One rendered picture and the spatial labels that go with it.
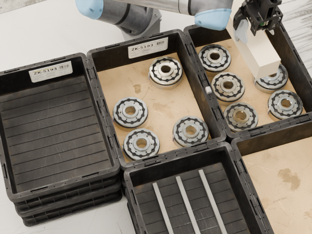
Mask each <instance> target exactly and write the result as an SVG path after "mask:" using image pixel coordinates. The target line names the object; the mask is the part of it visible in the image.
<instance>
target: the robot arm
mask: <svg viewBox="0 0 312 234"><path fill-rule="evenodd" d="M233 1H234V0H75V3H76V7H77V8H78V11H79V12H80V13H81V14H82V15H83V16H86V17H89V18H90V19H92V20H99V21H102V22H106V23H109V24H113V25H115V26H116V27H118V28H119V29H120V30H121V31H123V32H124V33H125V34H128V35H132V36H137V35H139V34H141V33H142V32H144V31H145V30H146V28H147V27H148V25H149V24H150V21H151V18H152V14H153V8H155V9H160V10H164V11H169V12H174V13H180V14H185V15H190V16H194V18H195V24H196V25H198V26H201V27H204V28H208V29H213V30H219V31H220V30H224V29H225V28H226V27H227V24H228V21H229V17H230V14H231V12H232V10H231V9H232V5H233ZM281 3H282V0H245V1H244V2H243V3H242V6H241V7H239V9H238V11H237V12H236V14H235V15H234V18H233V32H234V38H235V40H236V42H238V41H239V39H240V40H241V41H242V42H243V43H244V44H247V42H248V38H247V29H248V27H249V23H248V20H249V22H250V23H251V28H250V30H251V32H252V34H253V35H254V36H255V35H256V32H257V31H259V30H262V31H265V30H266V29H267V30H268V31H269V32H270V33H271V34H272V35H274V31H273V29H275V28H276V26H277V27H278V28H280V24H281V21H282V18H283V13H282V12H281V10H280V9H279V7H278V5H281ZM279 17H280V21H279V23H278V18H279ZM247 18H248V19H247Z"/></svg>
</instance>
